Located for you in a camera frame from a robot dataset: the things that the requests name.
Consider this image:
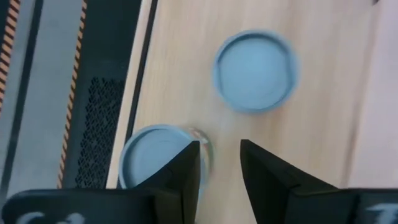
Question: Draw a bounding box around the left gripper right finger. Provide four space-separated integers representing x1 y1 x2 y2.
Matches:
239 139 398 224

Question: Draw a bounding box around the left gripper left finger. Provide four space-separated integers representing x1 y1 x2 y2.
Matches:
1 140 201 224

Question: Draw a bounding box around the silver lid tin can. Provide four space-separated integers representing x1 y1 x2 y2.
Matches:
212 29 300 114

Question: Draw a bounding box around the black mat with mesh patch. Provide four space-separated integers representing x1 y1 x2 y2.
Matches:
57 0 144 190

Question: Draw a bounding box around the black mat orange striped edge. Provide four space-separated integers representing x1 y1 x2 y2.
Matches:
0 0 21 119

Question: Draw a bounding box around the black aluminium rig frame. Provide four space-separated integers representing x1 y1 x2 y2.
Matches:
123 0 159 147

